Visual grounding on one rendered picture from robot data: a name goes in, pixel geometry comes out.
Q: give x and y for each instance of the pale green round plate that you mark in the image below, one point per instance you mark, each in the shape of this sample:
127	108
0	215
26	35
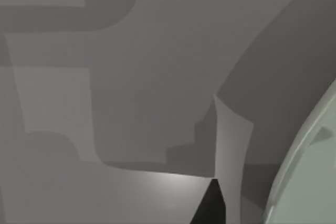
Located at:
307	171

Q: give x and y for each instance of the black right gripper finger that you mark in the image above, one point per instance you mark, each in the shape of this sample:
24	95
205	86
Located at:
212	205

